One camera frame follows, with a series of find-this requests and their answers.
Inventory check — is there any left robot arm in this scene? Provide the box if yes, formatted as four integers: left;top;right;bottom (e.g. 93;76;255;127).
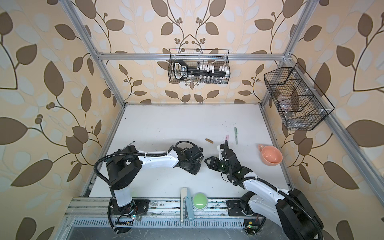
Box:
94;141;204;208

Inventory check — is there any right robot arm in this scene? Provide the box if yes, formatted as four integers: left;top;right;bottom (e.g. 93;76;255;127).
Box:
205;142;324;240

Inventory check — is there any grey bracket tool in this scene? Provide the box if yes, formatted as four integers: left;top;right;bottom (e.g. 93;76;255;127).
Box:
180;188;195;223

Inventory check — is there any green push button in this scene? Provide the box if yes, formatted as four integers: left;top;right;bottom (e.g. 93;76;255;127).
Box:
192;193;208;211

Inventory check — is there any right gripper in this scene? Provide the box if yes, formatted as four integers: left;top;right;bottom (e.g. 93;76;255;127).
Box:
205;155;232;175

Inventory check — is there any black tool in basket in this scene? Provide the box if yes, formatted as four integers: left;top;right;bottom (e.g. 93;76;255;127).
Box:
168;60;231;82

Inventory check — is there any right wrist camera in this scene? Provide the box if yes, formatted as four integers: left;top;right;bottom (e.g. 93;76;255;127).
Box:
217;144;228;161

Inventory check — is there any rear wire basket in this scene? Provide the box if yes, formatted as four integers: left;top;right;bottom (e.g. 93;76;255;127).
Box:
168;48;231;85

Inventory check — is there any side wire basket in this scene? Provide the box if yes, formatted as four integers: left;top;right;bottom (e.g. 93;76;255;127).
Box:
264;63;335;131

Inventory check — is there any green pen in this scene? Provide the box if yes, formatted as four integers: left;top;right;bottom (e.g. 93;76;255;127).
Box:
234;127;239;145

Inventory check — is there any pink cup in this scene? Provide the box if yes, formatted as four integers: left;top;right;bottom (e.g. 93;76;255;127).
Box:
258;145;283;166

